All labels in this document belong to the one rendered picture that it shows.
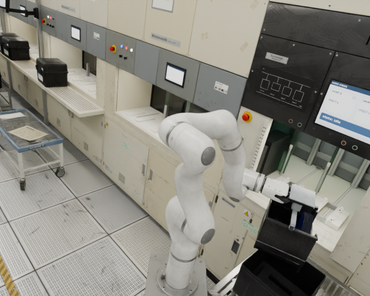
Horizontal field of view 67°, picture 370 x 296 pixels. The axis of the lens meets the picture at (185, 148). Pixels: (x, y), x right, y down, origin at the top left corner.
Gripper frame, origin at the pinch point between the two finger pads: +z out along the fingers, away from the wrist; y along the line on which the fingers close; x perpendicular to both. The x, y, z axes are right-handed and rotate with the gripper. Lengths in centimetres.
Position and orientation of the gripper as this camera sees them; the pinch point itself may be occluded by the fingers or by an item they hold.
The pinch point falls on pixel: (299, 198)
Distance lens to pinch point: 127.2
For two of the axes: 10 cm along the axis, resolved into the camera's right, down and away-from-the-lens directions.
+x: 1.6, -8.7, -4.6
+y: -4.1, 3.6, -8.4
